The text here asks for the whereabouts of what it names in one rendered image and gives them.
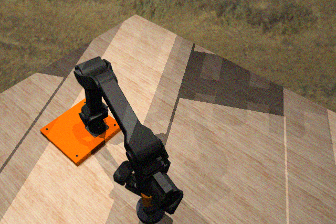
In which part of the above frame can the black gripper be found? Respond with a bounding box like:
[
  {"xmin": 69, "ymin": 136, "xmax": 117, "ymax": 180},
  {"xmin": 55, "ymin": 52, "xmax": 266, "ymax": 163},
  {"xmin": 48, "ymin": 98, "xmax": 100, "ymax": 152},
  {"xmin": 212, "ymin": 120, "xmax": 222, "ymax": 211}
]
[{"xmin": 113, "ymin": 160, "xmax": 183, "ymax": 215}]

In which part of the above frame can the dark grey round pedestal with shaft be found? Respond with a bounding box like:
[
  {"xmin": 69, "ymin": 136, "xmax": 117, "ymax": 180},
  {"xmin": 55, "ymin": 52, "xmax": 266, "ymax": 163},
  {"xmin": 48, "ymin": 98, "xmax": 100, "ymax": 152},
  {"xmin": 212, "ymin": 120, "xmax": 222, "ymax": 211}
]
[{"xmin": 136, "ymin": 198, "xmax": 164, "ymax": 224}]

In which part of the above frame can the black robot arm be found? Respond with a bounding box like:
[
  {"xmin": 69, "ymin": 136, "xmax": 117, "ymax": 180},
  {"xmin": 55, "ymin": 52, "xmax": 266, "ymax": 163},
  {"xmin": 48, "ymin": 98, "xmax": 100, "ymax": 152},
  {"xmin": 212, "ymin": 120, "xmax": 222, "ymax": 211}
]
[{"xmin": 73, "ymin": 56, "xmax": 181, "ymax": 209}]

